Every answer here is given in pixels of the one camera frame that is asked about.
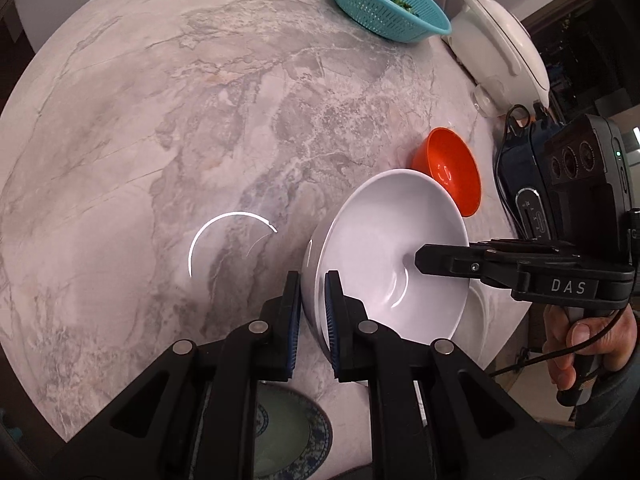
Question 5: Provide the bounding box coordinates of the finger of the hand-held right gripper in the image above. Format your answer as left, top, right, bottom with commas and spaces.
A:
414, 239, 576, 288

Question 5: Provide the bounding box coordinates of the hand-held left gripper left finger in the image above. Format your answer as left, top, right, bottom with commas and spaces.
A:
50, 270, 303, 480

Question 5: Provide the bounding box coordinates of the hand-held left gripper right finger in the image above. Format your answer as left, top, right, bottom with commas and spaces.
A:
324, 270, 591, 480

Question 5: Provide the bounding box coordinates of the small white bowl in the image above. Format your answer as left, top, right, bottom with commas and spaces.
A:
300, 169, 471, 366

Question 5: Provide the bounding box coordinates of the blue patterned bowl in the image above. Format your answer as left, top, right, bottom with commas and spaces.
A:
252, 382, 334, 480

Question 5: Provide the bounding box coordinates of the person's right hand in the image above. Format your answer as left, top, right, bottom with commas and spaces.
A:
541, 301, 639, 394

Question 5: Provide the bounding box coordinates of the dark blue appliance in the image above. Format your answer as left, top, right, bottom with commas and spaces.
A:
495, 110, 566, 241

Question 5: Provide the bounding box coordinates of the orange bowl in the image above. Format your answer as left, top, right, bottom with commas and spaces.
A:
411, 127, 482, 217

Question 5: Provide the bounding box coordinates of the dark shelf cabinet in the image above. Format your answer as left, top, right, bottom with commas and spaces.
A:
520, 0, 640, 131

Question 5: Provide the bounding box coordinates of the clear glass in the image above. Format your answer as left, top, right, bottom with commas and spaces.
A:
472, 85, 501, 117

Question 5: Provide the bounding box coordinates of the white rice cooker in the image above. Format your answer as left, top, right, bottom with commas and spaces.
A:
442, 0, 551, 111

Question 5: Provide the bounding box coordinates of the teal plastic colander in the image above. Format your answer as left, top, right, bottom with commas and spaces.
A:
329, 0, 452, 43

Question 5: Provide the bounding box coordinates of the black appliance cable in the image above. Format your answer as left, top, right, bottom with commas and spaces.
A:
494, 104, 532, 231

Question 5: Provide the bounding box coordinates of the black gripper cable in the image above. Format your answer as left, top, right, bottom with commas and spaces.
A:
492, 305, 632, 377

